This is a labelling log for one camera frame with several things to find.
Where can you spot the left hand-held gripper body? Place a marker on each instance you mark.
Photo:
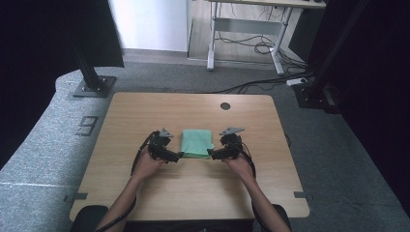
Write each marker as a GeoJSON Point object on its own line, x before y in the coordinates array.
{"type": "Point", "coordinates": [158, 145]}

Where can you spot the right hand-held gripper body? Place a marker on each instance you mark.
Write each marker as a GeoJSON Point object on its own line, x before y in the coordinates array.
{"type": "Point", "coordinates": [233, 143]}

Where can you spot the green cloth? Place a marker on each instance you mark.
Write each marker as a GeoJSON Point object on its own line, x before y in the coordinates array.
{"type": "Point", "coordinates": [196, 143]}

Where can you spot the person's left hand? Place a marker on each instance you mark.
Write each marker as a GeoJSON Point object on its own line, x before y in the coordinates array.
{"type": "Point", "coordinates": [146, 167]}

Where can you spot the person's right hand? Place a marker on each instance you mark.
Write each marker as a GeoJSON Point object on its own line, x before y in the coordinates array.
{"type": "Point", "coordinates": [241, 169]}

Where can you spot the black round table grommet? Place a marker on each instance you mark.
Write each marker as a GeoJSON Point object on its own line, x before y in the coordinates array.
{"type": "Point", "coordinates": [225, 106]}

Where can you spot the grey floor socket cover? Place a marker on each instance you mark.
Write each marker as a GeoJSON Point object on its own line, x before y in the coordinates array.
{"type": "Point", "coordinates": [87, 125]}

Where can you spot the white power strip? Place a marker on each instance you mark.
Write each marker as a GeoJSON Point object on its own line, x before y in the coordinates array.
{"type": "Point", "coordinates": [296, 81]}

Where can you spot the grey tape strip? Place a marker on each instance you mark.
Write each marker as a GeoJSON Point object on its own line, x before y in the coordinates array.
{"type": "Point", "coordinates": [77, 196]}

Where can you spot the person's dark clothing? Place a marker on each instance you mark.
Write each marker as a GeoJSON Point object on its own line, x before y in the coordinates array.
{"type": "Point", "coordinates": [87, 217]}

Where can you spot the black curtain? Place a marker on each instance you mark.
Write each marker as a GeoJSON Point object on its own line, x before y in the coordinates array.
{"type": "Point", "coordinates": [380, 80]}
{"type": "Point", "coordinates": [38, 64]}

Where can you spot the black metal stand with base plate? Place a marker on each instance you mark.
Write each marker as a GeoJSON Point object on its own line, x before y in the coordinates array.
{"type": "Point", "coordinates": [89, 75]}

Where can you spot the white desk frame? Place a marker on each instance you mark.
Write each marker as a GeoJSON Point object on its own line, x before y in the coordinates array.
{"type": "Point", "coordinates": [248, 26]}

